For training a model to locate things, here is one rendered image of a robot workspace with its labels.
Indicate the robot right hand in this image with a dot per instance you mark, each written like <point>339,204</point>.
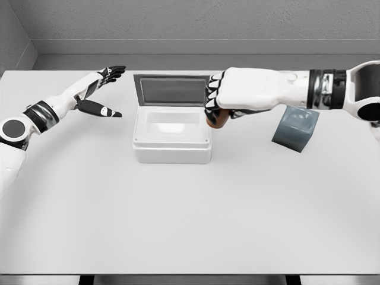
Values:
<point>237,89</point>

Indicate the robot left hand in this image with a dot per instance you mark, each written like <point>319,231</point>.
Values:
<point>89,87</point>

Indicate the brown cup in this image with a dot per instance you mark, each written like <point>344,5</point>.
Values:
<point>218,118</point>

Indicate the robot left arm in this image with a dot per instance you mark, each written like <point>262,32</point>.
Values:
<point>35,117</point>

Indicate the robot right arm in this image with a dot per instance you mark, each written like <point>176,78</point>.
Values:
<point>320,86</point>

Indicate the grey box lid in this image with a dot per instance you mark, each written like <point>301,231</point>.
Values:
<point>172,89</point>

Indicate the dark grey square container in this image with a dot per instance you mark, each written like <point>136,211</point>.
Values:
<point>295,127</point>

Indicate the white box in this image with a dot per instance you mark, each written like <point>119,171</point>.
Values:
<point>171,136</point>

